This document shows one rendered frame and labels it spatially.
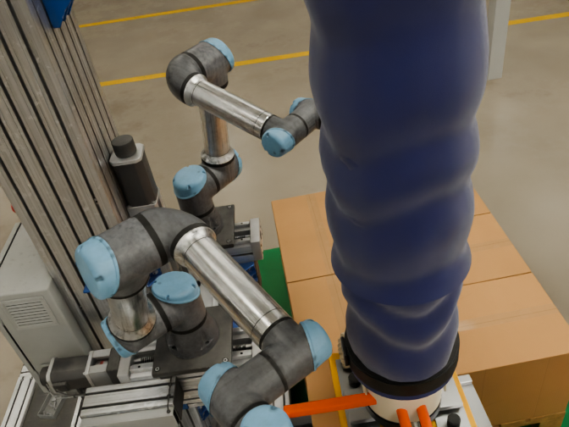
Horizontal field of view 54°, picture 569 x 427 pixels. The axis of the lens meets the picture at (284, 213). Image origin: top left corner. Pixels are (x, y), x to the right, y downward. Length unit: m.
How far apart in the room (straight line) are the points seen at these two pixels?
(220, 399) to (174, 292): 0.64
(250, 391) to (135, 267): 0.36
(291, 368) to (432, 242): 0.29
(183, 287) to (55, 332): 0.51
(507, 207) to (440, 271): 2.79
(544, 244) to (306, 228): 1.44
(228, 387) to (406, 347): 0.33
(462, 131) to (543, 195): 3.06
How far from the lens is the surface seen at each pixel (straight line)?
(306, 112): 1.49
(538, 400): 2.46
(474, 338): 2.24
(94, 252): 1.09
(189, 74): 1.61
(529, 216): 3.64
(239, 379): 0.89
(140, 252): 1.09
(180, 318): 1.51
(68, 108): 1.39
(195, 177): 1.87
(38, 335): 1.88
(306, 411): 1.23
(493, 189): 3.81
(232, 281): 1.00
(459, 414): 1.35
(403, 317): 0.97
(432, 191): 0.78
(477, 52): 0.73
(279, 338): 0.92
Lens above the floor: 2.29
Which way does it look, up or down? 39 degrees down
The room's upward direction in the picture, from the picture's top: 10 degrees counter-clockwise
